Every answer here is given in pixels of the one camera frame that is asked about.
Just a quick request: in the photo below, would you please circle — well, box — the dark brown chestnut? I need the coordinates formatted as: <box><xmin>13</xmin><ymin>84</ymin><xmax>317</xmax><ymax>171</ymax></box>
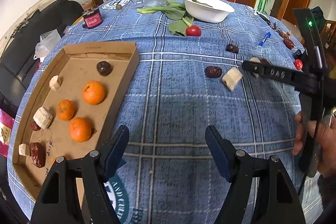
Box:
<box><xmin>97</xmin><ymin>61</ymin><xmax>113</xmax><ymax>76</ymax></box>

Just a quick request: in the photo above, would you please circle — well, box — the brown cardboard box tray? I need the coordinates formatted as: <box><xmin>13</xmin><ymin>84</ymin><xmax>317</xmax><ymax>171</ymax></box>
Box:
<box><xmin>12</xmin><ymin>42</ymin><xmax>139</xmax><ymax>203</ymax></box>

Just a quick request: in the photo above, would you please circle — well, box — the small black box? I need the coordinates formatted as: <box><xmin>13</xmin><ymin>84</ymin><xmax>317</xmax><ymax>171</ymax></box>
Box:
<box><xmin>293</xmin><ymin>49</ymin><xmax>307</xmax><ymax>60</ymax></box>

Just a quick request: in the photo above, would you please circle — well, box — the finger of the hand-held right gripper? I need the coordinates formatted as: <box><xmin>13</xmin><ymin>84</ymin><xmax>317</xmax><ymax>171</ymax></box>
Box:
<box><xmin>241</xmin><ymin>60</ymin><xmax>266</xmax><ymax>78</ymax></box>

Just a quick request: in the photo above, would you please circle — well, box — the leafy green vegetable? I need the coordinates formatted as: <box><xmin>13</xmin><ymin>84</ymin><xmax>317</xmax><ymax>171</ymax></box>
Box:
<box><xmin>136</xmin><ymin>0</ymin><xmax>195</xmax><ymax>37</ymax></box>

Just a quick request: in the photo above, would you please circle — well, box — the blue plaid tablecloth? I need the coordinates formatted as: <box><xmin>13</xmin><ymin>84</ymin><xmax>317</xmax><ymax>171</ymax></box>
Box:
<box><xmin>7</xmin><ymin>0</ymin><xmax>323</xmax><ymax>224</ymax></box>

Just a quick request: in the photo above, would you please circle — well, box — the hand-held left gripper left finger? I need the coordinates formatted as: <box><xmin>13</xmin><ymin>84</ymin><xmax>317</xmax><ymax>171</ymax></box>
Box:
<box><xmin>31</xmin><ymin>125</ymin><xmax>130</xmax><ymax>224</ymax></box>

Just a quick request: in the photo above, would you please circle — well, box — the person's right hand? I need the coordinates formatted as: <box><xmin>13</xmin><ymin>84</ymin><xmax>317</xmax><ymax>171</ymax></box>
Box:
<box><xmin>291</xmin><ymin>111</ymin><xmax>336</xmax><ymax>180</ymax></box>

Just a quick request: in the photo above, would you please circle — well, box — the orange mandarin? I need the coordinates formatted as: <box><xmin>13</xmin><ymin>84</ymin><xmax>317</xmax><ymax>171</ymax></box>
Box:
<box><xmin>69</xmin><ymin>117</ymin><xmax>92</xmax><ymax>143</ymax></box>
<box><xmin>57</xmin><ymin>99</ymin><xmax>76</xmax><ymax>121</ymax></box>
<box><xmin>82</xmin><ymin>80</ymin><xmax>106</xmax><ymax>105</ymax></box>

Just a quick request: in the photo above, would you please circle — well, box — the large red jujube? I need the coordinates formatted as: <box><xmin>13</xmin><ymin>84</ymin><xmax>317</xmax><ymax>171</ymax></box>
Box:
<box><xmin>30</xmin><ymin>142</ymin><xmax>46</xmax><ymax>168</ymax></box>

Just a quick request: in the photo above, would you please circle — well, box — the green leaf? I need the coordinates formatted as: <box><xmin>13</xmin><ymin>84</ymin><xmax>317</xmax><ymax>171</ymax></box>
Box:
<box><xmin>192</xmin><ymin>0</ymin><xmax>214</xmax><ymax>7</ymax></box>

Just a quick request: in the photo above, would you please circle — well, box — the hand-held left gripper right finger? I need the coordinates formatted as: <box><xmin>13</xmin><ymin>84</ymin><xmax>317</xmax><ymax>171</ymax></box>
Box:
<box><xmin>205</xmin><ymin>125</ymin><xmax>306</xmax><ymax>224</ymax></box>

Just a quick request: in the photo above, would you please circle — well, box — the blue pen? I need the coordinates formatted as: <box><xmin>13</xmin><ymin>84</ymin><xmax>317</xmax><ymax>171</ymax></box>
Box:
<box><xmin>259</xmin><ymin>32</ymin><xmax>272</xmax><ymax>46</ymax></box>

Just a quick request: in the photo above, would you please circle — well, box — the clear plastic bag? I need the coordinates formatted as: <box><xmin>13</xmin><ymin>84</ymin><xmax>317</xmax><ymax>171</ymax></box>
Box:
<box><xmin>35</xmin><ymin>29</ymin><xmax>61</xmax><ymax>58</ymax></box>

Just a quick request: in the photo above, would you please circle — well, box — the black sofa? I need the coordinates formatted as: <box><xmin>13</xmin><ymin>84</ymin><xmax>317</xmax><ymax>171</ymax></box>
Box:
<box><xmin>0</xmin><ymin>0</ymin><xmax>84</xmax><ymax>114</ymax></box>

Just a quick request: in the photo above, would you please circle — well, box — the white bowl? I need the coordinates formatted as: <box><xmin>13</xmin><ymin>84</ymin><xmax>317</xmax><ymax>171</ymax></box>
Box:
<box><xmin>180</xmin><ymin>0</ymin><xmax>235</xmax><ymax>23</ymax></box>

